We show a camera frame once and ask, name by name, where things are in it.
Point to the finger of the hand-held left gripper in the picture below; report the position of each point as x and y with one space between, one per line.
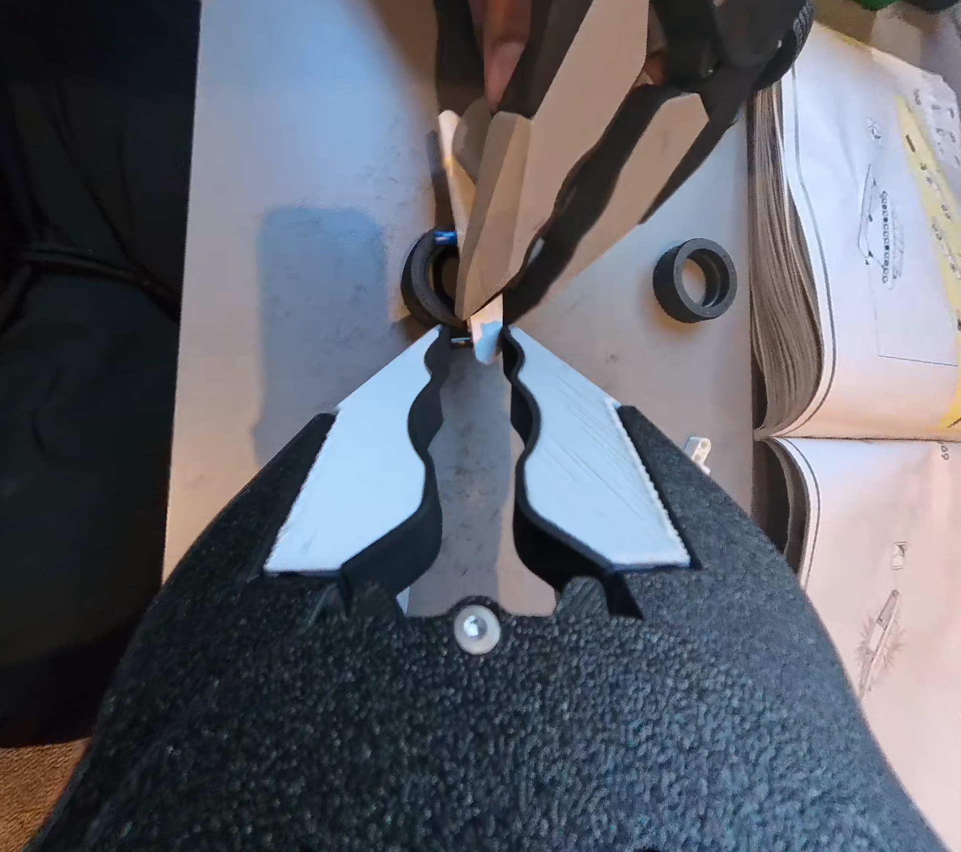
649 165
570 139

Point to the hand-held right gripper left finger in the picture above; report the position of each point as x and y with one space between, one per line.
353 492

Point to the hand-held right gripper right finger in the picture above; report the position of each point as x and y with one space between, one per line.
601 492

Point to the white hinged brick assembly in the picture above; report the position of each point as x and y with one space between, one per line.
698 446

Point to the white curved toy beam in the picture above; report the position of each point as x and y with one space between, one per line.
486 341

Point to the grey desk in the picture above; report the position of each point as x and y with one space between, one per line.
300 116

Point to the person's left hand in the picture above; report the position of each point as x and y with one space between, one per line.
514 11

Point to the thick open instruction booklet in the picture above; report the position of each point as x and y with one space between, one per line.
848 341

